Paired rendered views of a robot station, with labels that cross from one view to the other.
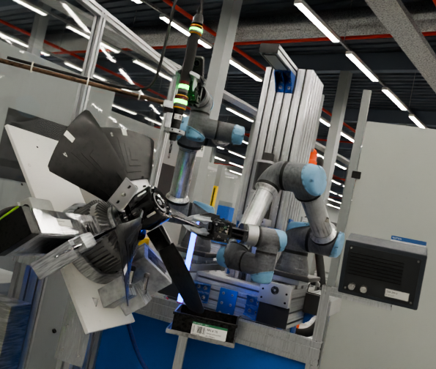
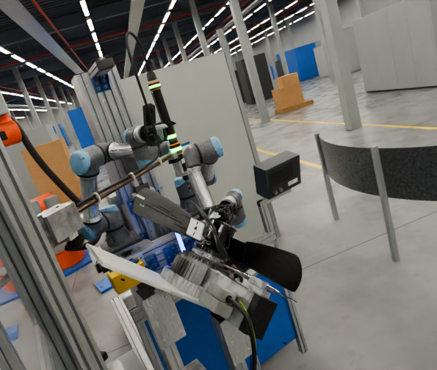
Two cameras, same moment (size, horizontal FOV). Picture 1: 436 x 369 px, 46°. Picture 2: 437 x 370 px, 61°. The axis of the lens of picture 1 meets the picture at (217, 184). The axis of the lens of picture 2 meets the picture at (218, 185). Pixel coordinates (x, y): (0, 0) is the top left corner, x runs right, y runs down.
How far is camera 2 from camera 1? 142 cm
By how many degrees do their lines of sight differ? 51
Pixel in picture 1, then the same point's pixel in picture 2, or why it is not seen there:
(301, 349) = (266, 241)
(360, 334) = not seen: hidden behind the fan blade
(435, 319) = not seen: hidden behind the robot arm
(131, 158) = (170, 211)
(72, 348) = (242, 350)
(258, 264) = (240, 216)
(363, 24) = not seen: outside the picture
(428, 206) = (179, 120)
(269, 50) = (106, 65)
